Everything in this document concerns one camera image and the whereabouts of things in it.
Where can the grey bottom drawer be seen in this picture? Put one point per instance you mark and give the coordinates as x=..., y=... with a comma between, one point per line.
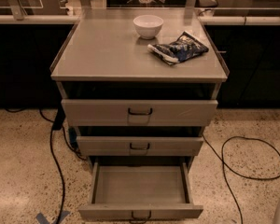
x=140, y=193

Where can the grey drawer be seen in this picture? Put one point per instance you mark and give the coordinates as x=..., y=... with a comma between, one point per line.
x=139, y=112
x=140, y=193
x=139, y=146

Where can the grey drawer cabinet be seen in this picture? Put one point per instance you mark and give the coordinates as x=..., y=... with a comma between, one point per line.
x=106, y=59

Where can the grey top drawer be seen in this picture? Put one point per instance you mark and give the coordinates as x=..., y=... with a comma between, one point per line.
x=139, y=112

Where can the grey middle drawer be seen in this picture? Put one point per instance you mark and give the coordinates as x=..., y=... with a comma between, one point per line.
x=139, y=146

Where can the blue white snack bag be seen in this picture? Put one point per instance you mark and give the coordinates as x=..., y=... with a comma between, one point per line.
x=184, y=48

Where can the white bowl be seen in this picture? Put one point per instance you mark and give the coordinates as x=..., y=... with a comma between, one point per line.
x=148, y=26

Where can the dark counter cabinets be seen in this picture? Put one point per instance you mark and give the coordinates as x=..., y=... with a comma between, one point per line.
x=252, y=54

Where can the blue tape cross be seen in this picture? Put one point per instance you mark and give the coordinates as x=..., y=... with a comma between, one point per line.
x=41, y=219

